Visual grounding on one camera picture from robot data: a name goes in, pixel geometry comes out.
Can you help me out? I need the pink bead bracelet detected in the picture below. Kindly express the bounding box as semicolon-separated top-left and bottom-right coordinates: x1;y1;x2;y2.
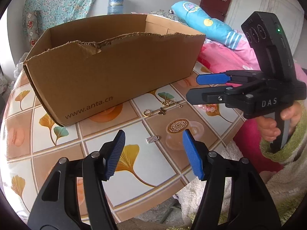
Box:
195;103;223;114

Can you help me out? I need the right hand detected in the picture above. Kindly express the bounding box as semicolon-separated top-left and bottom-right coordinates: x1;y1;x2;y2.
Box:
255;100;302;142

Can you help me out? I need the pink fleece blanket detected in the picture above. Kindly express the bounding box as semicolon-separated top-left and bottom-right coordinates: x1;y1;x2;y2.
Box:
196;38;307;90

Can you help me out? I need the blue cartoon pillow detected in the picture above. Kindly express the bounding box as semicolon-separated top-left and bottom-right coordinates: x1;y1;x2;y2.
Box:
171;1;246;50

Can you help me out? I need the small gold butterfly charm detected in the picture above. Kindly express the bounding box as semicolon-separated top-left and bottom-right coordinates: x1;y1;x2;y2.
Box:
158;107;166;115

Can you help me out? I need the patterned tablecloth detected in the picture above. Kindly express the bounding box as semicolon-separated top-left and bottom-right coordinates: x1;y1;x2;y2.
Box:
1;63;244;222

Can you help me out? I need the brown cardboard box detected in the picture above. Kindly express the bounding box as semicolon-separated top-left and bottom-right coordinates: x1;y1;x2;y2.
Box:
23;14;205;126

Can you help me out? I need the blue water bottle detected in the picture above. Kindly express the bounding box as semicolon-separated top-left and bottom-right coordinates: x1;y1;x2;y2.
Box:
107;0;124;15

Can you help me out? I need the patterned small cushion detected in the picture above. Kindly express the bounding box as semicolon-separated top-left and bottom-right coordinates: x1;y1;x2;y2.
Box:
26;10;40;47

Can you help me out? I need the floral blue hanging cloth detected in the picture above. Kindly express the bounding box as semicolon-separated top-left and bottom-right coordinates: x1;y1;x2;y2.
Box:
22;0;95;33

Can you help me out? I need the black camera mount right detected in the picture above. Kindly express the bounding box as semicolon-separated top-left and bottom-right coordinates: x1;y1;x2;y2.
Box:
241;11;296;82

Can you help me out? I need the gold chain clasp charm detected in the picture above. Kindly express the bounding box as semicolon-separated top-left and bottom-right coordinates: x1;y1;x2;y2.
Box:
162;99;182;108

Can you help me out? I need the gold ring charm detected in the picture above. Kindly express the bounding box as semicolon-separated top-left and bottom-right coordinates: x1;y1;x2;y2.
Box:
143;109;153;117

